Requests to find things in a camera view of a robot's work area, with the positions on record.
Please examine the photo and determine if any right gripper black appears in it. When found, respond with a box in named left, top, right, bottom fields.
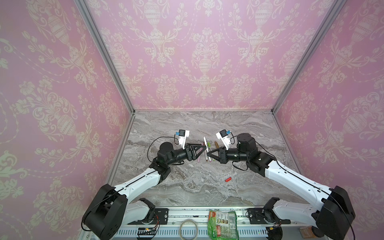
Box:
left=208, top=146, right=251, bottom=166

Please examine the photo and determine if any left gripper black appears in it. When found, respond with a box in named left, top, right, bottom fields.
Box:
left=166, top=143, right=207, bottom=167

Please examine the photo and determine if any white marker pink tip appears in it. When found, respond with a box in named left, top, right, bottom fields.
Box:
left=203, top=136, right=211, bottom=162

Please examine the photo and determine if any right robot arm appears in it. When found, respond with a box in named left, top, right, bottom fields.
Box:
left=207, top=130, right=356, bottom=240

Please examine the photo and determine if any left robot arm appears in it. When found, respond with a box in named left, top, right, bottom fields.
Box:
left=81, top=142, right=207, bottom=240

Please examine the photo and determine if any green snack bag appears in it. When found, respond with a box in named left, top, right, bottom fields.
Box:
left=207, top=211, right=239, bottom=240

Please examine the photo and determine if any brown jar black lid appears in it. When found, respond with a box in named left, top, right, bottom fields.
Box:
left=300, top=226, right=325, bottom=239

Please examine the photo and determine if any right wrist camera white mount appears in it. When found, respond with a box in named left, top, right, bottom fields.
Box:
left=216, top=130, right=232, bottom=150

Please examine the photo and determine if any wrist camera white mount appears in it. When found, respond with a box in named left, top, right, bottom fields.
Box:
left=216, top=130, right=232, bottom=150
left=176, top=130, right=190, bottom=150

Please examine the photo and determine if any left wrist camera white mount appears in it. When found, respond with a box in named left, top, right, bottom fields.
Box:
left=176, top=130, right=190, bottom=150

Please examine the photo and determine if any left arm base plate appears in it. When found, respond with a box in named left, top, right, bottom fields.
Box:
left=129, top=208, right=169, bottom=225

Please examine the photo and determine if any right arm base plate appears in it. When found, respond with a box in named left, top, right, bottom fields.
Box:
left=245, top=208, right=291, bottom=225

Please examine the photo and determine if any aluminium front rail frame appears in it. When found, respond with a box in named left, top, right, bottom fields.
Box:
left=78, top=205, right=343, bottom=240

